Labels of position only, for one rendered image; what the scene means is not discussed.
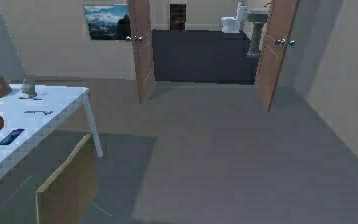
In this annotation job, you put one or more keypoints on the brown wooden room door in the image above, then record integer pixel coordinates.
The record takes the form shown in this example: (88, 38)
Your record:
(143, 50)
(273, 56)

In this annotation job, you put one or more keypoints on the silver round door knob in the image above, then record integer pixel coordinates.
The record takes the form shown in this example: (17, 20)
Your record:
(283, 42)
(138, 39)

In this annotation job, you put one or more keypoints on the dark brown framed picture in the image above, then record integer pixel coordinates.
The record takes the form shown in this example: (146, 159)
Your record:
(177, 16)

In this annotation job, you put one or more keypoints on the white toilet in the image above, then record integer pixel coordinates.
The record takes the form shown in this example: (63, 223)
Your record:
(233, 20)

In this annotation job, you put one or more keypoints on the framed mountain landscape picture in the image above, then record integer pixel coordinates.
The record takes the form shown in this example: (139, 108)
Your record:
(107, 21)

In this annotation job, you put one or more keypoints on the tan wooden chair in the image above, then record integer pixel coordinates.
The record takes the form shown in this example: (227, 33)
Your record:
(68, 186)

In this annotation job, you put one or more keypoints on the grey thin utensil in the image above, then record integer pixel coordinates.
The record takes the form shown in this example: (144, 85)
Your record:
(38, 112)
(30, 98)

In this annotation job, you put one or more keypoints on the white table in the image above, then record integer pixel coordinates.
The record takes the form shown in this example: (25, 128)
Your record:
(27, 116)

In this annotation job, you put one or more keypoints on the grey pedestal sink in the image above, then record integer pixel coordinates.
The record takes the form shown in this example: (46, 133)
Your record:
(256, 30)

